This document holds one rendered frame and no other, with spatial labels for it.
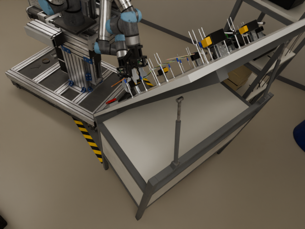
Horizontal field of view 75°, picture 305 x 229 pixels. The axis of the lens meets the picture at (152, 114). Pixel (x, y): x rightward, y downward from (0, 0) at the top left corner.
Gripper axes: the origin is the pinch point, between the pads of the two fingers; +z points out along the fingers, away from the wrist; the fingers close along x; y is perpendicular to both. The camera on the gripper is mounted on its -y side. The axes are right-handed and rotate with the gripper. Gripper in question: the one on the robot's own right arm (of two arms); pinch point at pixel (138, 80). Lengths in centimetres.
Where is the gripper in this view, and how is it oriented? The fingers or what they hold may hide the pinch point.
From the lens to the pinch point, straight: 115.7
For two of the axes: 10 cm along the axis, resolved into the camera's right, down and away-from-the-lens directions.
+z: 1.5, 8.7, 4.7
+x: 7.3, -4.1, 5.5
